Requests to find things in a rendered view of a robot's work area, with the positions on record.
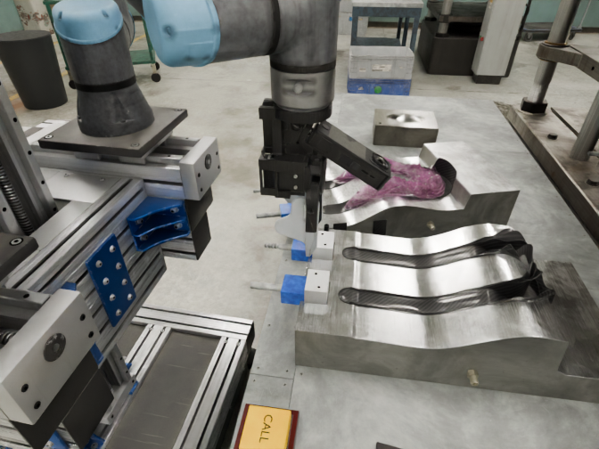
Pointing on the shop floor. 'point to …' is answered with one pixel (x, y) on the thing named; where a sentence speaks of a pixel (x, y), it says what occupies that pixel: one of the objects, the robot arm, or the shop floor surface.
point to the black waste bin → (33, 68)
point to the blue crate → (379, 86)
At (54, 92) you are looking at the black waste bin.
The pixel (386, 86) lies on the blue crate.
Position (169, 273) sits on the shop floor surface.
